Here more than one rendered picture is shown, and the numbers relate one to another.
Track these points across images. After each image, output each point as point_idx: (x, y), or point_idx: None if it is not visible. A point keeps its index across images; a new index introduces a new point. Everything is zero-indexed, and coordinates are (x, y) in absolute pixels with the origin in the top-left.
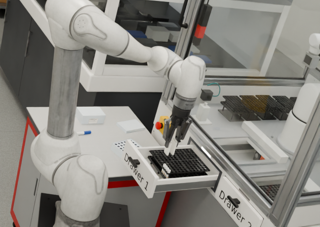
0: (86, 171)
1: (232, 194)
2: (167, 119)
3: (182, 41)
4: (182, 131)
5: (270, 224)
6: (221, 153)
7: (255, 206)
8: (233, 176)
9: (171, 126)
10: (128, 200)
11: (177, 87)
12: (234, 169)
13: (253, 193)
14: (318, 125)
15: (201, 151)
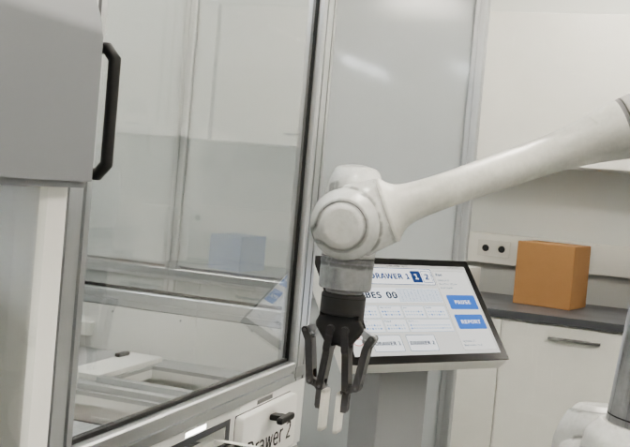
0: None
1: (262, 421)
2: (370, 334)
3: (76, 231)
4: (313, 363)
5: (296, 386)
6: (217, 391)
7: (279, 392)
8: (247, 395)
9: (349, 355)
10: None
11: None
12: (247, 382)
13: (276, 377)
14: (319, 172)
15: (186, 444)
